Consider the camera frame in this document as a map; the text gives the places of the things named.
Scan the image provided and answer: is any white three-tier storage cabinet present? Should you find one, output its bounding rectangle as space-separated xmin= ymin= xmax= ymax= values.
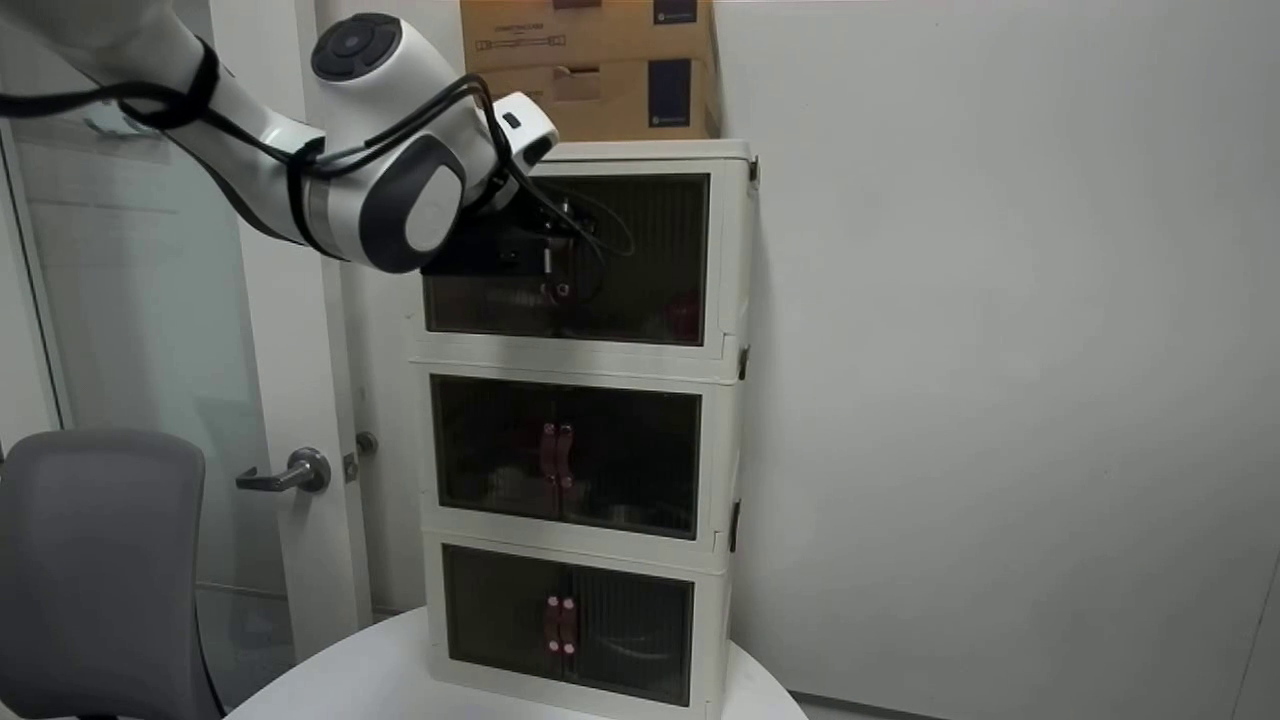
xmin=390 ymin=136 xmax=762 ymax=720

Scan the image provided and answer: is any tinted middle cabinet door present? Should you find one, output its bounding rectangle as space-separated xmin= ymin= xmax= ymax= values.
xmin=426 ymin=372 xmax=565 ymax=528
xmin=550 ymin=381 xmax=708 ymax=545

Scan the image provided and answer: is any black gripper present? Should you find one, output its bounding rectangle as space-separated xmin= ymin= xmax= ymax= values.
xmin=419 ymin=198 xmax=558 ymax=285

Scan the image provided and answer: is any grey office chair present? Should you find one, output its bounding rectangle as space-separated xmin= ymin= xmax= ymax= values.
xmin=0 ymin=423 xmax=227 ymax=720

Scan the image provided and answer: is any metal door latch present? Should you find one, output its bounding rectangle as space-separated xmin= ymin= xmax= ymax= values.
xmin=338 ymin=428 xmax=383 ymax=489

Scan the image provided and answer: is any tinted bottom cabinet door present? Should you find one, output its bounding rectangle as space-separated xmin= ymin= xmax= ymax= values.
xmin=557 ymin=562 xmax=701 ymax=712
xmin=440 ymin=541 xmax=566 ymax=682

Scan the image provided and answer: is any silver lever door handle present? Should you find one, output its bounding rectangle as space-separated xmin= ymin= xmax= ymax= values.
xmin=230 ymin=443 xmax=336 ymax=500

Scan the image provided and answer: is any white room door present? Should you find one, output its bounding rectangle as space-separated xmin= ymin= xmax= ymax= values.
xmin=0 ymin=0 xmax=379 ymax=671

